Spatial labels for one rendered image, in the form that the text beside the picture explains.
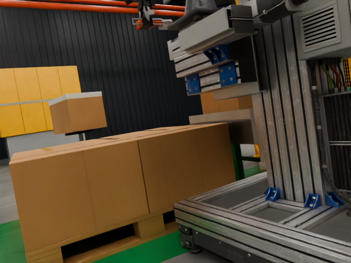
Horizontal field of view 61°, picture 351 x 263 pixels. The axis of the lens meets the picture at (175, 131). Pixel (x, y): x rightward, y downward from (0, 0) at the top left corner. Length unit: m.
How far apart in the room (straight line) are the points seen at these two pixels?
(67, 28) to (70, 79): 4.24
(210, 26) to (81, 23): 12.35
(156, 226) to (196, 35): 1.02
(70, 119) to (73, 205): 1.84
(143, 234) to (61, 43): 11.60
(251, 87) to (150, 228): 0.91
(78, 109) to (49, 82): 5.78
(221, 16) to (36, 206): 1.11
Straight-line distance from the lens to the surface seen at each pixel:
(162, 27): 1.96
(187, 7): 1.35
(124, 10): 10.74
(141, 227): 1.64
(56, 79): 9.10
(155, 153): 1.61
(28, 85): 8.95
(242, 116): 1.82
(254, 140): 1.79
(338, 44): 1.07
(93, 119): 3.36
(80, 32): 13.20
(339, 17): 1.08
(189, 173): 1.72
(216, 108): 2.09
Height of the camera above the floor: 0.65
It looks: 3 degrees down
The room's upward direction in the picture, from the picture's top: 9 degrees counter-clockwise
